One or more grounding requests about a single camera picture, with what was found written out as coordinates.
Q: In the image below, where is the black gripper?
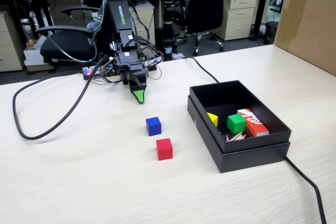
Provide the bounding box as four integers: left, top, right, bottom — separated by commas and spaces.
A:
116, 62, 149, 104

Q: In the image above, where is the red wooden cube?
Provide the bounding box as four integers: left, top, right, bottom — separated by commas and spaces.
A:
155, 137, 174, 161

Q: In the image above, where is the blue wooden cube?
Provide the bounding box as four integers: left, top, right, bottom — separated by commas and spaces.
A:
145, 116, 162, 137

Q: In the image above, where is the green wooden cube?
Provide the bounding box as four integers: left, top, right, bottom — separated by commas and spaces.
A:
226, 113, 247, 134

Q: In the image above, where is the small circuit board red LED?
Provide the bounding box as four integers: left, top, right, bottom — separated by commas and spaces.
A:
82, 65, 103, 81

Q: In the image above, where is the black vertical pole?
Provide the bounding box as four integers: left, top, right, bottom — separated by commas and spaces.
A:
162, 0, 176, 61

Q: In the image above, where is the striped green cloth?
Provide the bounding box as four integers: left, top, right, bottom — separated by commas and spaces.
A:
86, 0, 109, 46

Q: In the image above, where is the yellow wooden block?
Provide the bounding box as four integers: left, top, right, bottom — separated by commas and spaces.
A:
206, 112, 219, 127

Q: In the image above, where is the black office chair with armrests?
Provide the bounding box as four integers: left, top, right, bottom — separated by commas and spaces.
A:
35, 6, 106, 66

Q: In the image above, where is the black mesh office chair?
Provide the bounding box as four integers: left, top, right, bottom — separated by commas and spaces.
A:
174, 0, 233, 56

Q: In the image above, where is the stack of white boxes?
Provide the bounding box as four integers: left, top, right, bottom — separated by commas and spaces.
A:
23, 39, 57, 74

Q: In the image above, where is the red and white matchbox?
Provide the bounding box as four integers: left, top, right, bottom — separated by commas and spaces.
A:
237, 108, 270, 137

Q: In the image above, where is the black cardboard box tray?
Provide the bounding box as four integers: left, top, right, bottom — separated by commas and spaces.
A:
189, 79, 292, 154

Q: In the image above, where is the white drawer cabinet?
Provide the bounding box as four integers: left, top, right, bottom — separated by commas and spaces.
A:
211, 0, 258, 41

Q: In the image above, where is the black open box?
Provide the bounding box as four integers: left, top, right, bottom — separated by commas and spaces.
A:
187, 95, 291, 174

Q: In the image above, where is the beige drawer cabinet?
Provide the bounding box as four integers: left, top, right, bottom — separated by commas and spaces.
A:
0, 11, 26, 73

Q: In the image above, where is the black waste bin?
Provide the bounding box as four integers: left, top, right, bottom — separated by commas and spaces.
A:
264, 21, 279, 46

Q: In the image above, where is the large brown cardboard box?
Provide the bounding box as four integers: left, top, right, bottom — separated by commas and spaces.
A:
272, 0, 336, 77

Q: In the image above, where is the thick black looped cable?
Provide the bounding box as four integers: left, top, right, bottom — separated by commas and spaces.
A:
12, 55, 116, 141

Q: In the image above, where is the black power cable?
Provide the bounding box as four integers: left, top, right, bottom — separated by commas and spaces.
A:
183, 56, 328, 224

